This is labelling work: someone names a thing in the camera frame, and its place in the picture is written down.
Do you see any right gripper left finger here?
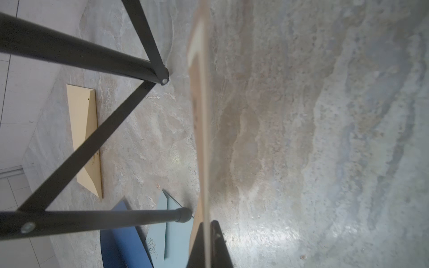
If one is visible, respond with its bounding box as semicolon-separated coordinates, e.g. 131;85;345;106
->
186;223;205;268

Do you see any black perforated music stand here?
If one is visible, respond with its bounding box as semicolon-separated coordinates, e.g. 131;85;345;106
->
1;1;192;240

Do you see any navy blue envelope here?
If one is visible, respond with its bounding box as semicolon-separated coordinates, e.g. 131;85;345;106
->
99;200;154;268

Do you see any kraft tan envelope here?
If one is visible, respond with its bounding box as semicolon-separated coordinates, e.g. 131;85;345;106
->
67;84;103;199

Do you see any light teal envelope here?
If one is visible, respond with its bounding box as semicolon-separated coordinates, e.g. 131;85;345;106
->
145;189;195;268

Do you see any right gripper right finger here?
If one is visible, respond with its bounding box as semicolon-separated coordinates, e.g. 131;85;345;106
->
210;221;233;268

